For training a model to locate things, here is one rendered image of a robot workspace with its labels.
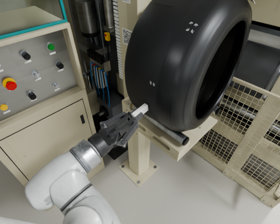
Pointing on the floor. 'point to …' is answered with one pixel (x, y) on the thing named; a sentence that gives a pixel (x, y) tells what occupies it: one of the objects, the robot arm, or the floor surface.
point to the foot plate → (138, 181)
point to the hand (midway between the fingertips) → (140, 112)
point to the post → (142, 164)
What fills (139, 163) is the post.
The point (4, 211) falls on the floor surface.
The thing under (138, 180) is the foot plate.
